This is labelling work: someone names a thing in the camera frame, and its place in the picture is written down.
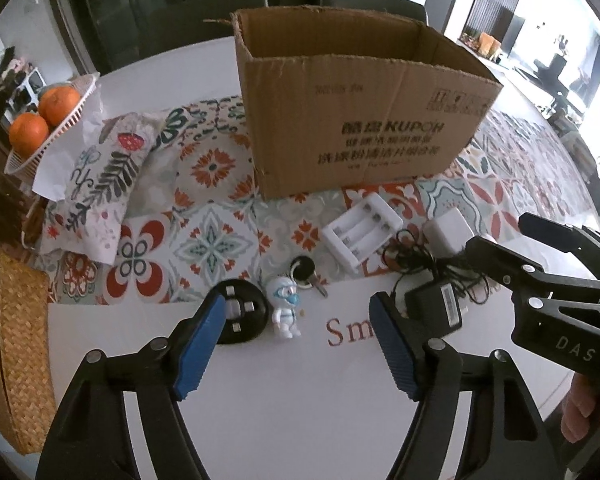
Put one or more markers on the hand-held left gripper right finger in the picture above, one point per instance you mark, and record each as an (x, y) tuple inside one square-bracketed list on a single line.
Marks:
[(395, 350)]

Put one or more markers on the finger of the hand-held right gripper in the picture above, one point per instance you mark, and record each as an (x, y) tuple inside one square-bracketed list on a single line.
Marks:
[(500, 260), (570, 240)]

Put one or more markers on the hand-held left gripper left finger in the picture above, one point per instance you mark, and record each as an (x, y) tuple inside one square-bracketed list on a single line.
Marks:
[(200, 350)]

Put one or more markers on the black round disc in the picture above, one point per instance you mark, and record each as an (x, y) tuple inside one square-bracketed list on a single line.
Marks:
[(250, 327)]

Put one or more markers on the white power adapter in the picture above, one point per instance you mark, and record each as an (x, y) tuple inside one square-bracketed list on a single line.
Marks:
[(447, 232)]

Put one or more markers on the white battery charger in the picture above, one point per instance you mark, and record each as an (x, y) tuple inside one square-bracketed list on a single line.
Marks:
[(382, 215)]

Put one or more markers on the brown cardboard box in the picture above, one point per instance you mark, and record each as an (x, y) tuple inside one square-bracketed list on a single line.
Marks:
[(355, 125)]

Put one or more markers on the person's right hand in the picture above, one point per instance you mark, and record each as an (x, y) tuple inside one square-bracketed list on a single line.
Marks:
[(587, 405)]

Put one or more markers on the patterned table runner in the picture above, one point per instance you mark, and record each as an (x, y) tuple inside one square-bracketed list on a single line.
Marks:
[(215, 240)]

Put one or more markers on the woven straw box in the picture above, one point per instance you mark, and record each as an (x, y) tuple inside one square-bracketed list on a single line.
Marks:
[(15, 350)]

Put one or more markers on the floral patterned cloth pouch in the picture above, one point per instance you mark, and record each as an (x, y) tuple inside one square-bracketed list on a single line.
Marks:
[(100, 175)]

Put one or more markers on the white console with orange decor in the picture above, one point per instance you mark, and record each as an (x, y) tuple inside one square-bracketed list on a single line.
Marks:
[(485, 45)]

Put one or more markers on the white fruit basket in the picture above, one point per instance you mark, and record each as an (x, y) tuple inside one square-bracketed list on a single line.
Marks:
[(75, 110)]

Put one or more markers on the orange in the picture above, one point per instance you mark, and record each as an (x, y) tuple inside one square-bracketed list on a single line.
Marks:
[(28, 134), (60, 105)]

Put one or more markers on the dark dining chair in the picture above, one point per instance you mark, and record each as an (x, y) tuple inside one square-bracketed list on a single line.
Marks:
[(375, 2), (205, 15)]

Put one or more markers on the white shoe rack with items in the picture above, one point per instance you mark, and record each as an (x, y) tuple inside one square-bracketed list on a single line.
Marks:
[(15, 80)]

